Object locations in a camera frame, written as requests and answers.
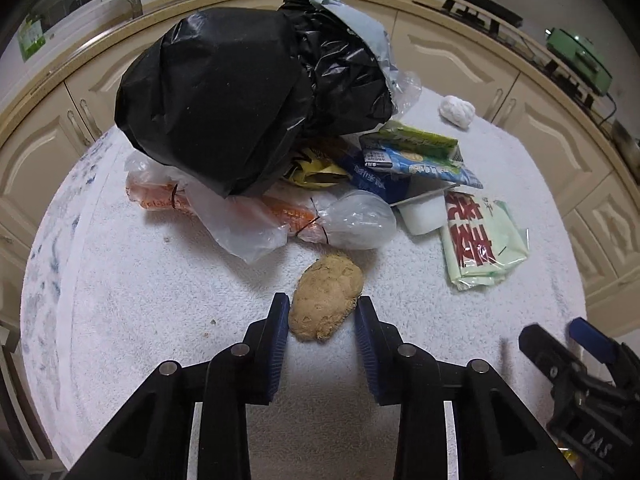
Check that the blue snack wrapper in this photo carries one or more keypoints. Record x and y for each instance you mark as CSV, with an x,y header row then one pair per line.
x,y
425,166

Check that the grey torn courier bag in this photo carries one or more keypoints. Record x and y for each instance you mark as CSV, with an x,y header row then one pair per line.
x,y
345,75

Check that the white plastic cup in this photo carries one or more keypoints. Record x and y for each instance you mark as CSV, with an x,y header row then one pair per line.
x,y
422,215

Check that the white tissue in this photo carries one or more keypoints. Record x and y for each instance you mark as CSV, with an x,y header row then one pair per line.
x,y
456,110

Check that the large black plastic bag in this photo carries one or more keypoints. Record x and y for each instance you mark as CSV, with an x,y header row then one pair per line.
x,y
210,100

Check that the pale green printed packet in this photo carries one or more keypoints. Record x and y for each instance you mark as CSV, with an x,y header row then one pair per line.
x,y
480,240

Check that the round floral table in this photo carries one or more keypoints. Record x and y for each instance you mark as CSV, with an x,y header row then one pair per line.
x,y
45,280

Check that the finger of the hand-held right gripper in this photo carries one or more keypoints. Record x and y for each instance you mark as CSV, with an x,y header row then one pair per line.
x,y
592,340
550,365

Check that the green electric cooker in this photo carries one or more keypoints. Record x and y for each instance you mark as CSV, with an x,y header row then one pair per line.
x,y
580,57

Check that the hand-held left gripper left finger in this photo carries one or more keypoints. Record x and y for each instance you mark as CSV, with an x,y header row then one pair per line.
x,y
277,350

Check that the orange sausage casing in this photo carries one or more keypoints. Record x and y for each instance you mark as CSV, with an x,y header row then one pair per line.
x,y
155,199
295,217

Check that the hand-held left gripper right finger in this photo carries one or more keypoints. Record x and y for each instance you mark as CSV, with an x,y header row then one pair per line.
x,y
367,350

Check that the green drink carton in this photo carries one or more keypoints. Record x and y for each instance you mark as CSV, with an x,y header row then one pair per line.
x,y
420,137

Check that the yellow wrapper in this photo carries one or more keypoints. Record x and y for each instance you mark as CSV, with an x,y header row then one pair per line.
x,y
315,167

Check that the cream base cabinets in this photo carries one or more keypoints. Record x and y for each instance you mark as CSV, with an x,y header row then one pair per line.
x,y
450,60

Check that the blue plastic packet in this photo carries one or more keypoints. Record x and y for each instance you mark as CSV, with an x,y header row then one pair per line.
x,y
372,180

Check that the black gas hob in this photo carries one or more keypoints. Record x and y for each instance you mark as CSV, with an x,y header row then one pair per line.
x,y
535,52

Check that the white towel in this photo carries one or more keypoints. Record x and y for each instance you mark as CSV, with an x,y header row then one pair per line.
x,y
150,335

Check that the clear knotted plastic bag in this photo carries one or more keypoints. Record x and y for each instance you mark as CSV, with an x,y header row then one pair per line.
x,y
357,222

